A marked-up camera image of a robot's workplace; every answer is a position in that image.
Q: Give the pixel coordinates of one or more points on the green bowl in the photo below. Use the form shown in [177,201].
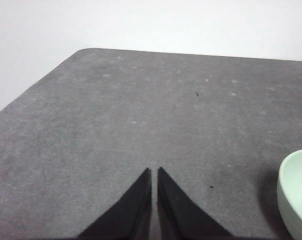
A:
[297,190]

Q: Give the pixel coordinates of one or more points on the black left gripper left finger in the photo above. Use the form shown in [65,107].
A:
[131,212]

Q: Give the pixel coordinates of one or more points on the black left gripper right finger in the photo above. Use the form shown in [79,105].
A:
[176,215]

